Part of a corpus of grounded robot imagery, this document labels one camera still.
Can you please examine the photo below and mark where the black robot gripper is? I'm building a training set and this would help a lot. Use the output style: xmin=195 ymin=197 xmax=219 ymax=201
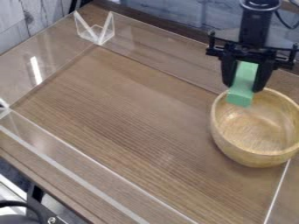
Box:
xmin=206 ymin=8 xmax=299 ymax=93

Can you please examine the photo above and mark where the green rectangular block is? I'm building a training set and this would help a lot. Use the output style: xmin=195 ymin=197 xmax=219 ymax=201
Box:
xmin=226 ymin=61 xmax=258 ymax=108

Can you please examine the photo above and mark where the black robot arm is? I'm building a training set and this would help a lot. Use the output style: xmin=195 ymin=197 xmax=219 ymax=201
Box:
xmin=206 ymin=0 xmax=299 ymax=93

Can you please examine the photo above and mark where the wooden bowl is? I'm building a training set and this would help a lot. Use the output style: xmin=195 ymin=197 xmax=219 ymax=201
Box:
xmin=210 ymin=88 xmax=299 ymax=168

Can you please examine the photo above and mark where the black metal table leg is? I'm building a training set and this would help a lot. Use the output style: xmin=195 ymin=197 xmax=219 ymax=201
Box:
xmin=24 ymin=183 xmax=83 ymax=224

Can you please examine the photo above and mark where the clear acrylic corner bracket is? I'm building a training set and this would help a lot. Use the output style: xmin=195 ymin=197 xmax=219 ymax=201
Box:
xmin=74 ymin=11 xmax=115 ymax=46

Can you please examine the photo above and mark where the black cable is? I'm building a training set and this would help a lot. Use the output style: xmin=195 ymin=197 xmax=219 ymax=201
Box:
xmin=0 ymin=199 xmax=33 ymax=224

